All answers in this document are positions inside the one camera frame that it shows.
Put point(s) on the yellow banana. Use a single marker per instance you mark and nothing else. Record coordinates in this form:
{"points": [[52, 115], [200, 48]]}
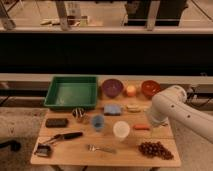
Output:
{"points": [[135, 108]]}

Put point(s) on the blue plastic cup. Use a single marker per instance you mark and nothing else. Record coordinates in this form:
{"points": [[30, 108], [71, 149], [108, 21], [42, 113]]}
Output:
{"points": [[97, 122]]}

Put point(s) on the black handled knife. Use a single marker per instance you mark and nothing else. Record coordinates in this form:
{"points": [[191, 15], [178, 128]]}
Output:
{"points": [[66, 136]]}

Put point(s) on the green plastic tray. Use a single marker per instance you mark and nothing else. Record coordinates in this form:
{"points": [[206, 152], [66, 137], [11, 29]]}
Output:
{"points": [[72, 92]]}

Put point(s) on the silver fork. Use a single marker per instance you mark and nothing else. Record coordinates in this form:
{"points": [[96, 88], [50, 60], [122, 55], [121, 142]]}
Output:
{"points": [[95, 148]]}

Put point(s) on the blue sponge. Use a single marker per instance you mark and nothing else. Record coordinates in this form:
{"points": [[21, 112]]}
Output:
{"points": [[112, 110]]}

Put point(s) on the red chili pepper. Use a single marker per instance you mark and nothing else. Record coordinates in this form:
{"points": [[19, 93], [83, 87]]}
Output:
{"points": [[141, 127]]}

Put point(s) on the white plastic cup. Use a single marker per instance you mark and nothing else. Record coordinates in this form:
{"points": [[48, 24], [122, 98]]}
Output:
{"points": [[121, 130]]}

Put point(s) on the orange apple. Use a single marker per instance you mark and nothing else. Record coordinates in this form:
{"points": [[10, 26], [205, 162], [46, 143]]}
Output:
{"points": [[131, 91]]}

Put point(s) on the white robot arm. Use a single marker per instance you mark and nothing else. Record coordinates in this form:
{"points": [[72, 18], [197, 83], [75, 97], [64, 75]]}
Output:
{"points": [[170, 103]]}

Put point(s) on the purple bowl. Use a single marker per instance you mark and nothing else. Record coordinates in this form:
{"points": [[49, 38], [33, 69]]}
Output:
{"points": [[112, 87]]}

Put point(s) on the bunch of dark grapes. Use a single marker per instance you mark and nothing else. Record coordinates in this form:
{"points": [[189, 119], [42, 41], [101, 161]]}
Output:
{"points": [[155, 149]]}

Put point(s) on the striped ball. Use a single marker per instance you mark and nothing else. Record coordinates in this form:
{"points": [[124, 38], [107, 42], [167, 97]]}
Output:
{"points": [[78, 113]]}

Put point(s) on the black rectangular case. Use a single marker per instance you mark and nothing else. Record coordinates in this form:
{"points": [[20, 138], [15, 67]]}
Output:
{"points": [[56, 122]]}

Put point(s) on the wooden table board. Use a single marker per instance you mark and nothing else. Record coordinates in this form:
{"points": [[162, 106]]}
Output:
{"points": [[75, 151]]}

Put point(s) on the red bowl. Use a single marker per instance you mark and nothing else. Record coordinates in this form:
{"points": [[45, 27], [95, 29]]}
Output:
{"points": [[149, 88]]}

